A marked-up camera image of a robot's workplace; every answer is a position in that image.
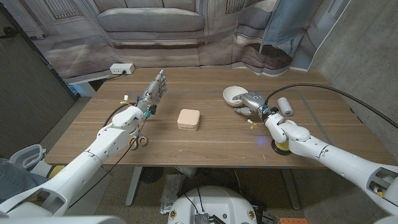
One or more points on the white tape roll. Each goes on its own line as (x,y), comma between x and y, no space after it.
(284,105)

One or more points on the printed sofa room backdrop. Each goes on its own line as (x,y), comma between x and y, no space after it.
(155,46)

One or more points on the person's leg in jeans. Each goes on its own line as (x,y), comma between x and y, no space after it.
(15,180)

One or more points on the yellow button with black base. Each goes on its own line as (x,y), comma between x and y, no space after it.
(280,152)

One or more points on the white power strip box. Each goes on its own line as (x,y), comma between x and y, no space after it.
(122,68)

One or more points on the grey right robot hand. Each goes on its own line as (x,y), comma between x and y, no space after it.
(253,99)

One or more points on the white ceramic bowl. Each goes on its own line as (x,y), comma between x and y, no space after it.
(230,92)

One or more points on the black round ribbed object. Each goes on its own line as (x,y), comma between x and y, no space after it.
(151,174)

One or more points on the orange block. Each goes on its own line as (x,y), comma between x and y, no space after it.
(293,221)

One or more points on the white domed robot base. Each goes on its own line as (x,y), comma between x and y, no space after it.
(217,202)

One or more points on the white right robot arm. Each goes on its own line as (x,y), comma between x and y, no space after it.
(342,160)

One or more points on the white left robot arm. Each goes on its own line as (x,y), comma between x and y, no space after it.
(109,141)

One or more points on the yellow round object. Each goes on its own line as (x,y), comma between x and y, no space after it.
(55,171)

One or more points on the dark perforated partition panel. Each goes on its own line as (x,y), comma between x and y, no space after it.
(25,93)

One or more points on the grey table leg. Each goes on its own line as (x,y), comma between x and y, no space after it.
(292,189)

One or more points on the clear plastic bag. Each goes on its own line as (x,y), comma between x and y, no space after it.
(171,189)

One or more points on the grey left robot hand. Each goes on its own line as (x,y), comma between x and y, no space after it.
(154,93)

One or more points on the white table leg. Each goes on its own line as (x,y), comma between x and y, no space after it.
(133,186)

